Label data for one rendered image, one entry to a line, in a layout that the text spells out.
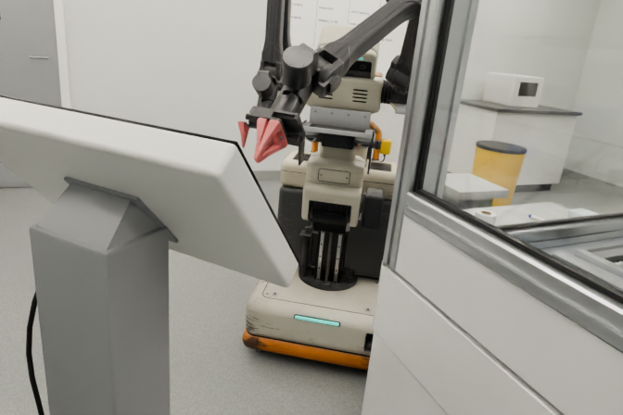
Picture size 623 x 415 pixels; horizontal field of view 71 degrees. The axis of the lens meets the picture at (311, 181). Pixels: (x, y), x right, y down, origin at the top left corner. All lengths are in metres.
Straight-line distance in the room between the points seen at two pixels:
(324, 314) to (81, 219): 1.31
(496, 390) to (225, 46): 3.72
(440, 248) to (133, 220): 0.45
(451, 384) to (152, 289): 0.47
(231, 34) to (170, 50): 0.54
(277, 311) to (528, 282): 1.41
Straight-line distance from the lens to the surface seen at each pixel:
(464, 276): 0.66
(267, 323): 1.91
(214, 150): 0.49
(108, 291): 0.67
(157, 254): 0.72
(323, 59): 0.93
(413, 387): 0.82
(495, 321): 0.64
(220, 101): 4.11
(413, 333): 0.78
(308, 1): 4.27
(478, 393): 0.70
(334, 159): 1.68
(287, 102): 0.84
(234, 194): 0.50
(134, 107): 4.07
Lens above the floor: 1.30
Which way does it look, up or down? 17 degrees down
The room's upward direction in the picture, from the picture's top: 5 degrees clockwise
